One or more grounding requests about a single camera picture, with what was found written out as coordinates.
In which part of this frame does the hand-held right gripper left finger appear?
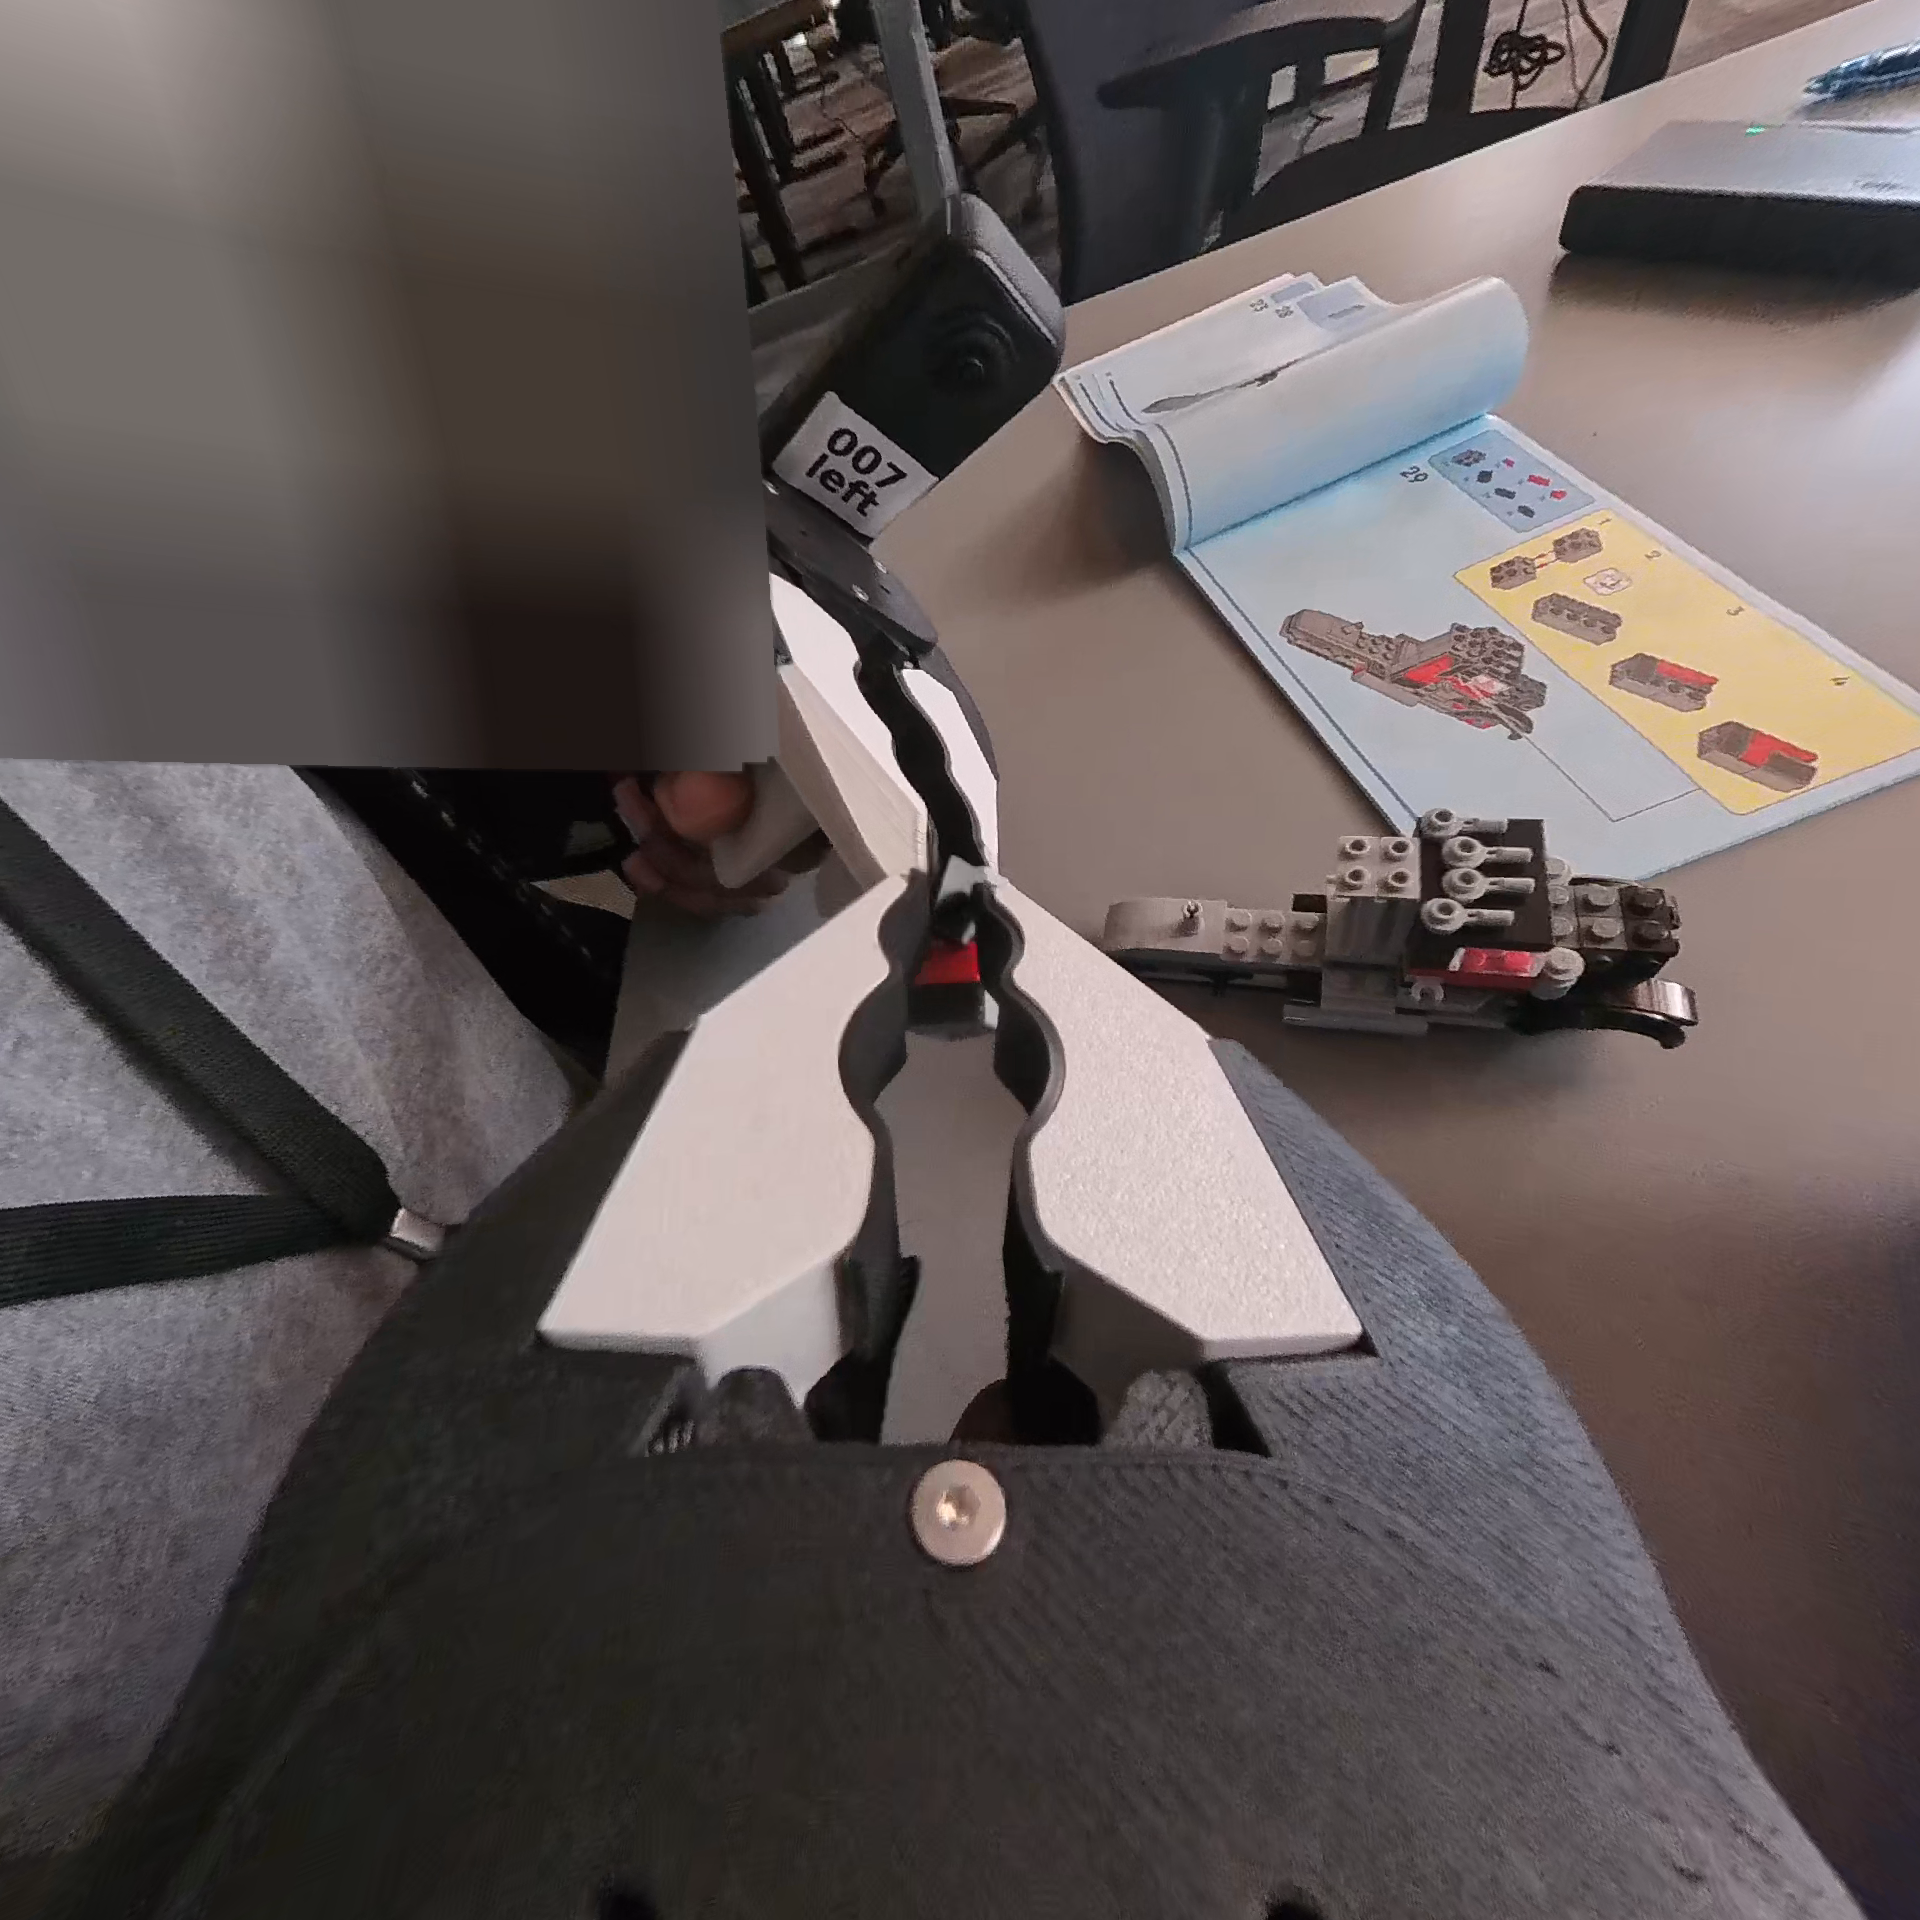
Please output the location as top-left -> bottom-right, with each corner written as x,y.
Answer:
534,873 -> 920,1382

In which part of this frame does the black harness strap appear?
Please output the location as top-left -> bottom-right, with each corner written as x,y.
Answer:
0,791 -> 455,1309

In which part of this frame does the brick instruction booklet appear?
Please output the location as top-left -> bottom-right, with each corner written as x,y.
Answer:
1053,271 -> 1920,883

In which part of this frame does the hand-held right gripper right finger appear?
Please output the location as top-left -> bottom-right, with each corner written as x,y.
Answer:
978,883 -> 1369,1367

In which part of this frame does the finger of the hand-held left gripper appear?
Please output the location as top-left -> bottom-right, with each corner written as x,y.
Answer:
860,656 -> 1002,889
774,573 -> 941,889

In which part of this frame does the blue pen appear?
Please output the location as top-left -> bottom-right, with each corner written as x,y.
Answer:
1796,40 -> 1920,102

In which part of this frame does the dark grey office chair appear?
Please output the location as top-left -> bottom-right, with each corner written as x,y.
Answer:
1017,0 -> 1504,303

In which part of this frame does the person's left hand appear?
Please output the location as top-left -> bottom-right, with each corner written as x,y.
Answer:
608,765 -> 830,917

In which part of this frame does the grey desk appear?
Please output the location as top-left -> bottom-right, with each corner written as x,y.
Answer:
599,0 -> 1920,1920

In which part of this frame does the black silver power bank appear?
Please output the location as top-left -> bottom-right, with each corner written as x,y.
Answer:
1556,115 -> 1920,281

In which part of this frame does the small black red brick assembly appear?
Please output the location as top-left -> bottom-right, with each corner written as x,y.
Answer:
905,855 -> 999,1040

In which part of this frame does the grey black toy brick truck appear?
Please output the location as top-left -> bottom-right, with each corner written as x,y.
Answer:
1100,803 -> 1701,1048

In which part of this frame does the person's grey sweater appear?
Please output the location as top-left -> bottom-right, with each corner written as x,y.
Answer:
0,757 -> 605,1869

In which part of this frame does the grey utility cart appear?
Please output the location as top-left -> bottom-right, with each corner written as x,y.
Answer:
719,0 -> 969,309

